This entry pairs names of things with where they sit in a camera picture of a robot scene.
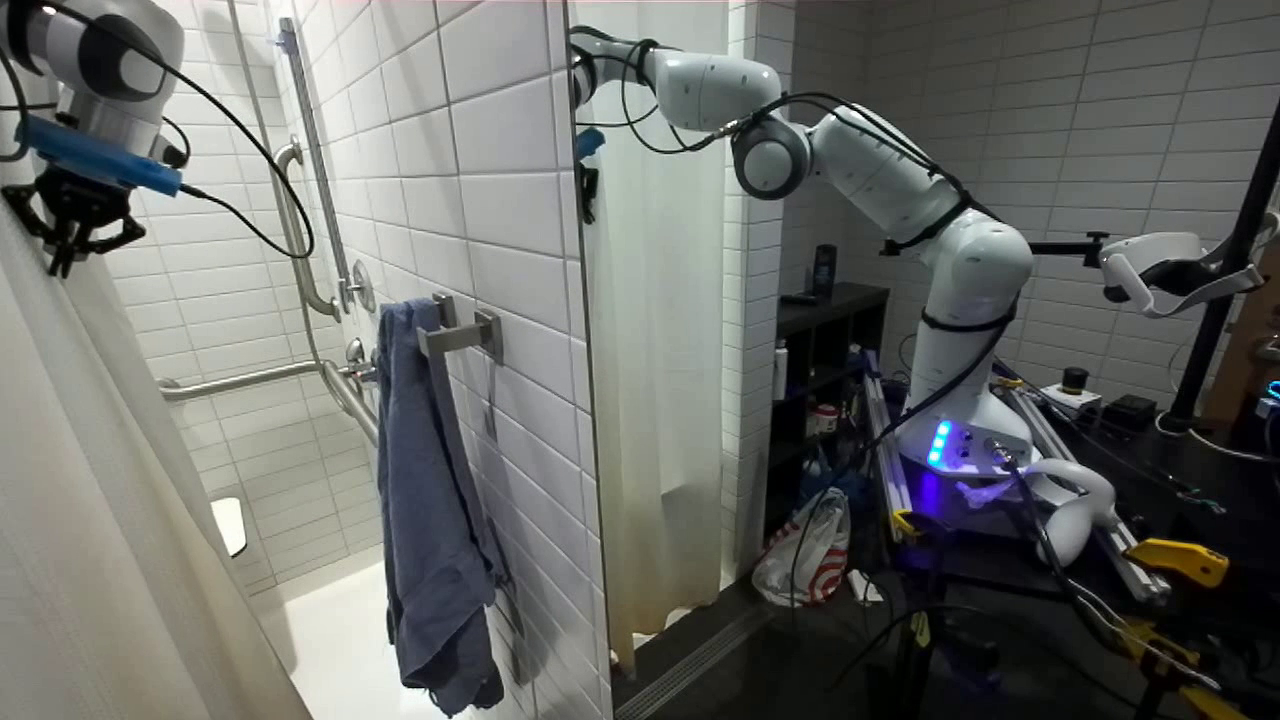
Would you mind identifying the white dotted shower curtain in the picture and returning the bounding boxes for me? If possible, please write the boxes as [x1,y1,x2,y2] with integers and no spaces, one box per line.
[0,195,312,720]

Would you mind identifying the white puck with black knob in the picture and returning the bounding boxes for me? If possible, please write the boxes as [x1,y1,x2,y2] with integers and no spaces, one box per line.
[1035,363,1104,421]

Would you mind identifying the chrome shower slide rail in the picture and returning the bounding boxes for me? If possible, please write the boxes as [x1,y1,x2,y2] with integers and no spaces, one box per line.
[275,13,369,321]

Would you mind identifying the dark bottle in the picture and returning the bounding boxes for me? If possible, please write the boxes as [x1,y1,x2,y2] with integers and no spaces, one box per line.
[812,240,843,298]

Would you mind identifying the black work cart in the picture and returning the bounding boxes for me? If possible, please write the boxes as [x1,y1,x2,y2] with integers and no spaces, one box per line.
[1063,393,1280,720]

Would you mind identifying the metal wall hook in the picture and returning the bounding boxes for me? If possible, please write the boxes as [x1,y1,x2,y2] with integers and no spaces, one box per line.
[416,293,508,367]

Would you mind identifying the short upright steel grab bar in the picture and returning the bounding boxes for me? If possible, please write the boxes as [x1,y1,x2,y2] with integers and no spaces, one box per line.
[270,140,342,324]

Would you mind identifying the white camera on stand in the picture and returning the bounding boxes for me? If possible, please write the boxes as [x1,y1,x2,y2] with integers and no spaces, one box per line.
[1096,226,1262,321]

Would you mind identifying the oval chrome valve plate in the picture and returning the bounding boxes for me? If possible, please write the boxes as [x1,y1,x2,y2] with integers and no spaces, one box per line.
[336,336,386,395]

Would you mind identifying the yellow clamp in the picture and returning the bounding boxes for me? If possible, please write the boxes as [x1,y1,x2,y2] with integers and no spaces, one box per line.
[1125,533,1232,595]
[1114,612,1251,720]

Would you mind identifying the brown wooden door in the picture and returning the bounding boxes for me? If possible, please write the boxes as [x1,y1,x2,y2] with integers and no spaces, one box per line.
[1194,254,1280,451]

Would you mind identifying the blue hanging cloth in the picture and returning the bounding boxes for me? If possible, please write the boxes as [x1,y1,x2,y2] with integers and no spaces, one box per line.
[373,293,520,720]

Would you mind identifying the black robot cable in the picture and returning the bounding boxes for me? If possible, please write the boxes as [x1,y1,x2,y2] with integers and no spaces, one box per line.
[43,0,318,262]

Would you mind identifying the large wall mirror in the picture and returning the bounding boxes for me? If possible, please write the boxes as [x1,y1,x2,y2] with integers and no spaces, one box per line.
[566,0,1280,720]

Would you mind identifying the white and red bag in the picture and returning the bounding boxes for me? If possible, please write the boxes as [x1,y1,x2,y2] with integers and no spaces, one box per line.
[749,484,860,612]

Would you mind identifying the black shelf unit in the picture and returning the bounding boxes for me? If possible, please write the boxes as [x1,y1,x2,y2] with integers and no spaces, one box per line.
[773,281,895,536]

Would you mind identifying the silver tripod legs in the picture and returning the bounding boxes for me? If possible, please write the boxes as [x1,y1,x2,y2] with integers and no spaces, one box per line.
[856,349,927,542]

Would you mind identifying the black stand pole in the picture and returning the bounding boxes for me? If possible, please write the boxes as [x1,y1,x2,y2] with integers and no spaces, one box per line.
[1156,96,1280,432]

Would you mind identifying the small white bottle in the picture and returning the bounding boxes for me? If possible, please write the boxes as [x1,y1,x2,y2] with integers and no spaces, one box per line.
[767,336,795,403]

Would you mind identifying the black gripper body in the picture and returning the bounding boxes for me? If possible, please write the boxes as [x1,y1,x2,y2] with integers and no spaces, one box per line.
[27,164,126,232]

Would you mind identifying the steel corner grab bar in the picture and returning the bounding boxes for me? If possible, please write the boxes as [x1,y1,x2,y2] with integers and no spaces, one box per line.
[154,316,386,448]

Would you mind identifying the round chrome valve knob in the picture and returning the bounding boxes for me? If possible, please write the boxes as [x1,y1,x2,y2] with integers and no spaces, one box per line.
[341,254,382,321]

